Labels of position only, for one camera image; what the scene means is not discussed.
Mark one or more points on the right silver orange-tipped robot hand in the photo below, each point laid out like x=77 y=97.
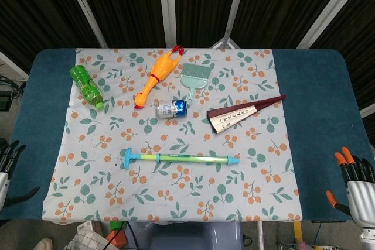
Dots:
x=361 y=200

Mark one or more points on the beige shoe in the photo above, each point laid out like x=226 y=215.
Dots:
x=43 y=244

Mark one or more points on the yellow strip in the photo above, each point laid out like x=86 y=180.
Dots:
x=297 y=232

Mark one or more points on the black electronic device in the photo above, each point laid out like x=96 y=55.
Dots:
x=7 y=97

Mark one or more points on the green plastic object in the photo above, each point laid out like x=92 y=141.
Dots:
x=116 y=225

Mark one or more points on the green blue toy stick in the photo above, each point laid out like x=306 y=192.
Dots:
x=181 y=158

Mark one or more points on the yellow rubber chicken toy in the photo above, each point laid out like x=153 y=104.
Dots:
x=162 y=67

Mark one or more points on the white frame post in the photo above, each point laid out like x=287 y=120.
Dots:
x=328 y=10
x=85 y=7
x=167 y=7
x=234 y=4

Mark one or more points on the grey tripod stand base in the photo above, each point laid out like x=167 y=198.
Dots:
x=224 y=43

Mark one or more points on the green plastic drink bottle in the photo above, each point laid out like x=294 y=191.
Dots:
x=86 y=86

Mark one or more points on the pale green dustpan brush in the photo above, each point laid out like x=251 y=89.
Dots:
x=194 y=78

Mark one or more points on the grey-blue robot torso base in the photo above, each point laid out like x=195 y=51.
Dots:
x=187 y=236

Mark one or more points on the blue white drink can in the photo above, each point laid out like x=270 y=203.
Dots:
x=171 y=109

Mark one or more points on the floral tablecloth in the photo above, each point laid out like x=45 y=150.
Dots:
x=175 y=191

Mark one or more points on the white barcode box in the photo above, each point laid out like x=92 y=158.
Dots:
x=86 y=228

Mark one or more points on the white checkered cloth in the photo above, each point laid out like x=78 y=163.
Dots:
x=85 y=241

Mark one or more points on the maroon folding paper fan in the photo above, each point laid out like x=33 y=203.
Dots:
x=231 y=116

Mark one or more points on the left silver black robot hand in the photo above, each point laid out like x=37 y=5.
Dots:
x=4 y=182

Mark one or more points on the orange block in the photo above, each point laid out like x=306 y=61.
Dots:
x=115 y=239

